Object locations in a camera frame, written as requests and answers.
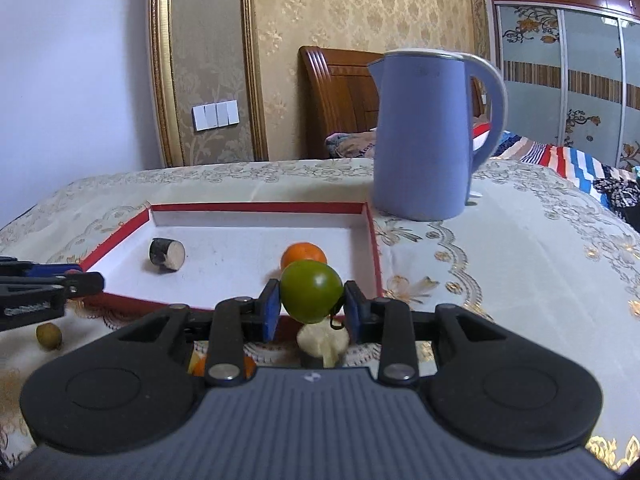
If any gold wall moulding frame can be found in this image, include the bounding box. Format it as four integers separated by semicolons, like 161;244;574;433
147;0;270;168

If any striped colourful blanket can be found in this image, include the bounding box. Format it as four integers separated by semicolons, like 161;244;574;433
472;122;640;196

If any wardrobe with floral glass doors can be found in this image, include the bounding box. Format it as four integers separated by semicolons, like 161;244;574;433
480;0;640;171

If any patterned pillow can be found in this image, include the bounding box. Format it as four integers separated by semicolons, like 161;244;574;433
325;127;379;159

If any green tomato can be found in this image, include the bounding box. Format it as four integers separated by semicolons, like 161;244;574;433
279;260;345;324

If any orange mandarin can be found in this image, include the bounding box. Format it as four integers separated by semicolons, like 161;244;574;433
280;242;327;271
192;354;256;378

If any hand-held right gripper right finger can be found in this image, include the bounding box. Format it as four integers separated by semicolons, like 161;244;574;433
344;280;506;385

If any wooden bed headboard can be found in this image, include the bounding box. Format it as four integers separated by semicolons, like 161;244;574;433
299;46;488;160

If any small olive-green fruit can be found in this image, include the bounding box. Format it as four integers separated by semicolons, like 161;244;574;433
35;322;63;351

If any cream embroidered tablecloth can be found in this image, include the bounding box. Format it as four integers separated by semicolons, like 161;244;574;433
0;157;640;476

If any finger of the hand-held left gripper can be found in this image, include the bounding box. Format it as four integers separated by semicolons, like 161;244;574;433
0;272;106;332
0;256;84;279

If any eggplant piece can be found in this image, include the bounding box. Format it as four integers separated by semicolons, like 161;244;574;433
149;237;187;273

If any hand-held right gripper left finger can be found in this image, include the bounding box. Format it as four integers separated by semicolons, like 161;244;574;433
117;279;281;387

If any peeled pale sugarcane piece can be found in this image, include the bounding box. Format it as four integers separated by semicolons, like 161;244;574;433
296;321;350;368

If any blue electric kettle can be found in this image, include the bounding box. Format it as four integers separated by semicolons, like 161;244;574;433
367;48;508;222

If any white wall switch panel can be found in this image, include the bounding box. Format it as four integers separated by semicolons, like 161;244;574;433
192;100;240;132

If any red and white shallow box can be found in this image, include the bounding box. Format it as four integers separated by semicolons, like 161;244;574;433
79;202;385;333

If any dark patterned cloth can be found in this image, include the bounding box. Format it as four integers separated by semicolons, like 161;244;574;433
595;167;640;233

